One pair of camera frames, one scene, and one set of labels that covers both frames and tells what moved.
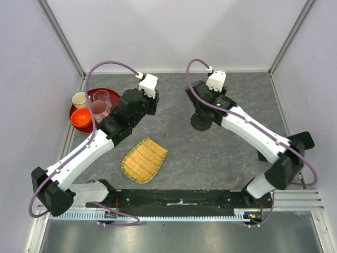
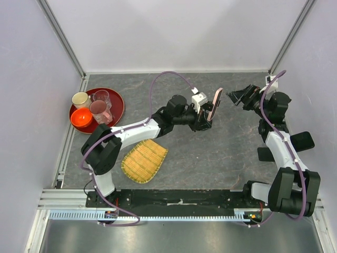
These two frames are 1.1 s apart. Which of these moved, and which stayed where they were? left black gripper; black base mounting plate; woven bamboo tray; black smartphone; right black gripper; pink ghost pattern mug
Moved: right black gripper; left black gripper
Stayed: woven bamboo tray; black smartphone; black base mounting plate; pink ghost pattern mug
